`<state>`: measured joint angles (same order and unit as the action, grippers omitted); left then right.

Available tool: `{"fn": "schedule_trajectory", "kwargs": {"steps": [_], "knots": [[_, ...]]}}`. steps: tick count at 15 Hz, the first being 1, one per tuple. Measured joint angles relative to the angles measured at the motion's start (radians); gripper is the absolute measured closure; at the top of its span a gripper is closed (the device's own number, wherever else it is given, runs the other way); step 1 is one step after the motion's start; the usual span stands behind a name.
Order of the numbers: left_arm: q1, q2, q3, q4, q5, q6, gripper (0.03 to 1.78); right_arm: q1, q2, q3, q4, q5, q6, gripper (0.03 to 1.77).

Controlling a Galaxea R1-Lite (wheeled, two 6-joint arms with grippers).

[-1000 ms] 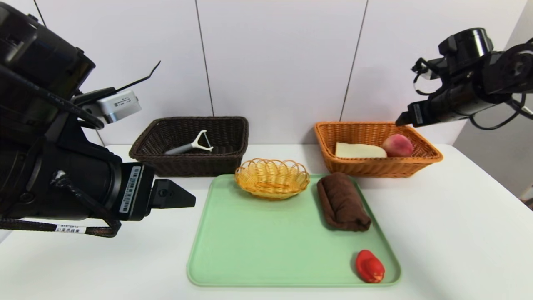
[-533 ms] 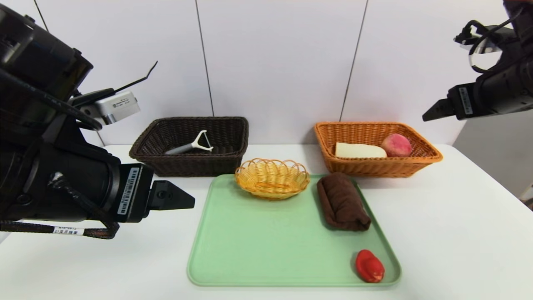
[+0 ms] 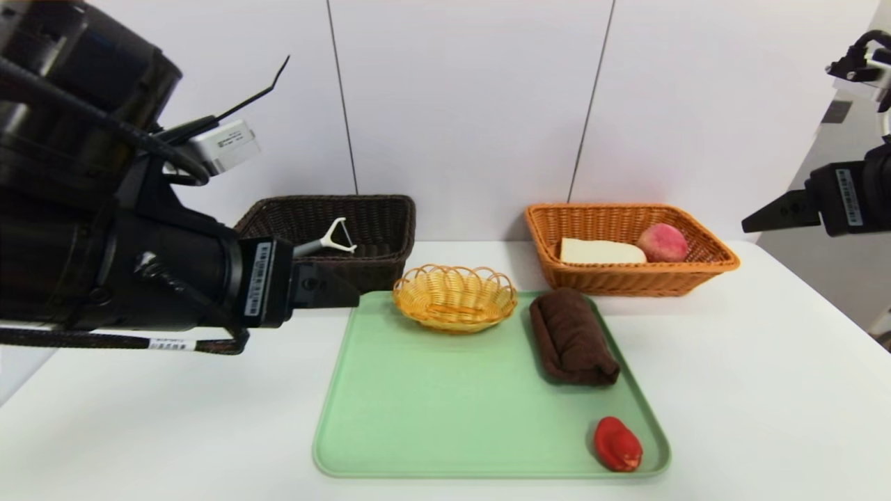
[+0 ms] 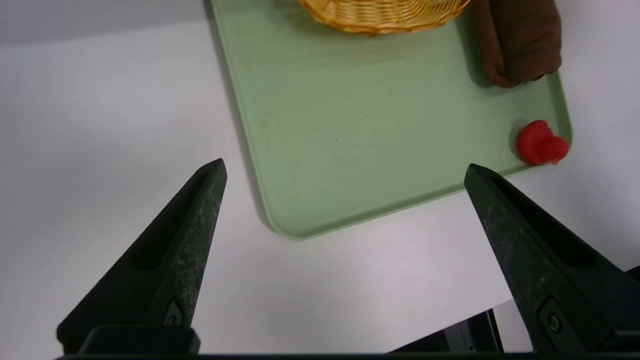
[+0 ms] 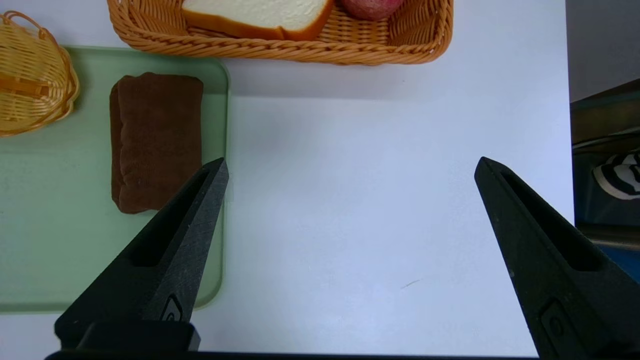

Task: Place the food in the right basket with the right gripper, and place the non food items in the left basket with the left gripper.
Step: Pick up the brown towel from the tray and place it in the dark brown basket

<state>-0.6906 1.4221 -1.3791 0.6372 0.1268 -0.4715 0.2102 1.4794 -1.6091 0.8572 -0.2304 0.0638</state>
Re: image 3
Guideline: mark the brown towel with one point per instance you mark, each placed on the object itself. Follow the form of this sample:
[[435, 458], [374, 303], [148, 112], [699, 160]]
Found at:
[[572, 341]]

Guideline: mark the black zip tie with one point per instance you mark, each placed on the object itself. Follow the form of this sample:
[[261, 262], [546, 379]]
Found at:
[[257, 94]]

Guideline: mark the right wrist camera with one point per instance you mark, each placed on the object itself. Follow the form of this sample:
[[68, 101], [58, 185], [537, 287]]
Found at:
[[863, 80]]

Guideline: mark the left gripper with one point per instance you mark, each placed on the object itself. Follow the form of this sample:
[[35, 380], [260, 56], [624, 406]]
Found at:
[[266, 282]]

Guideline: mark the orange wicker basket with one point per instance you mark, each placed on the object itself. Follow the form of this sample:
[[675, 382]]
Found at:
[[626, 280]]

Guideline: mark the red tomato piece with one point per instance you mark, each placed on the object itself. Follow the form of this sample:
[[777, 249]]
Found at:
[[617, 447]]

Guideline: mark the pink peach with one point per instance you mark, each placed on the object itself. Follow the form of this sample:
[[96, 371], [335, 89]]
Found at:
[[663, 243]]

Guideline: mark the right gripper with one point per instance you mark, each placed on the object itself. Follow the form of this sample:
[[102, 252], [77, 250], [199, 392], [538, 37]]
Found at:
[[844, 196]]

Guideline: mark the white bread slice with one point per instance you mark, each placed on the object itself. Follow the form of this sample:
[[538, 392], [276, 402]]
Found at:
[[598, 252]]

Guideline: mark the dark brown wicker basket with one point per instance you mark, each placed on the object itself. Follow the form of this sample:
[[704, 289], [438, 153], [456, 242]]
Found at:
[[383, 223]]

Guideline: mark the light green plastic tray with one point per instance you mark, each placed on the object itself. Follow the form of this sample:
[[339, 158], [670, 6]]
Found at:
[[452, 403]]

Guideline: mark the small round yellow wicker basket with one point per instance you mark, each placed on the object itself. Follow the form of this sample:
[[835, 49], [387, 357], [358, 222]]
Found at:
[[456, 299]]

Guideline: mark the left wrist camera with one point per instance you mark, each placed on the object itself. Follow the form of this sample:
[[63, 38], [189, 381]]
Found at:
[[230, 146]]

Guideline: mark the dark wall fixture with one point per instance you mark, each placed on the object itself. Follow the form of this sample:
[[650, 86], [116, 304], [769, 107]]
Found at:
[[835, 113]]

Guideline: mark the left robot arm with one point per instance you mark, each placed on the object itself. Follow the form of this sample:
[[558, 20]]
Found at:
[[69, 243]]

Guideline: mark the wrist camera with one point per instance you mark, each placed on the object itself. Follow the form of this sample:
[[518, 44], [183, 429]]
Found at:
[[863, 80], [230, 146]]

